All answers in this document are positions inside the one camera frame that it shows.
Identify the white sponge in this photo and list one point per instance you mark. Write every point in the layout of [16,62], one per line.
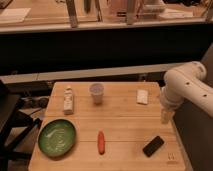
[142,97]

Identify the red orange pepper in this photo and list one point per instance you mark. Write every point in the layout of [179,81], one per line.
[101,143]

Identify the black smartphone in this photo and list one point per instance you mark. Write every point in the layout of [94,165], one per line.
[153,146]

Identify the white small bottle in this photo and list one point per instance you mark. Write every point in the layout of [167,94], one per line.
[68,101]

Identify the green round plate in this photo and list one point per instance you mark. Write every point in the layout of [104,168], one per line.
[57,137]

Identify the white plastic cup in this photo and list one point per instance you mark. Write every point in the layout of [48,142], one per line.
[97,91]

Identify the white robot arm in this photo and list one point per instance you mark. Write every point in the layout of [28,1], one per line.
[185,82]

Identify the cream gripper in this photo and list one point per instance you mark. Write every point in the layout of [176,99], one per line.
[166,115]

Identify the black side table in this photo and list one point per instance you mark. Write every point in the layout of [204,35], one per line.
[11,117]

